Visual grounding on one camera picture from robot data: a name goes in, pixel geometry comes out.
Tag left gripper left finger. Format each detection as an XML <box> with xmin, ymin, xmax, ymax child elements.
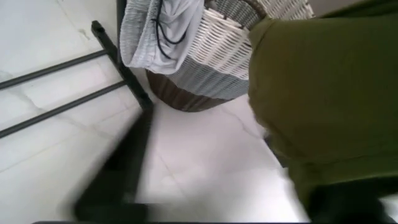
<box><xmin>74</xmin><ymin>108</ymin><xmax>154</xmax><ymax>222</ymax></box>

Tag pale grey shorts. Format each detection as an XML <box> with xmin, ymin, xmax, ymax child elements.
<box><xmin>119</xmin><ymin>0</ymin><xmax>206</xmax><ymax>75</ymax></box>

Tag black clothes rack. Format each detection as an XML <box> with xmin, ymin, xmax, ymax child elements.
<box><xmin>0</xmin><ymin>0</ymin><xmax>154</xmax><ymax>139</ymax></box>

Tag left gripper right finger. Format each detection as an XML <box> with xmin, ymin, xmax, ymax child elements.
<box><xmin>306</xmin><ymin>183</ymin><xmax>396</xmax><ymax>224</ymax></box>

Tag green shirt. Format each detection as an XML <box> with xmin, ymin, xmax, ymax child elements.
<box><xmin>247</xmin><ymin>0</ymin><xmax>398</xmax><ymax>212</ymax></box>

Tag white laundry basket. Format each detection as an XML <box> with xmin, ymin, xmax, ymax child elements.
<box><xmin>146</xmin><ymin>0</ymin><xmax>315</xmax><ymax>113</ymax></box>

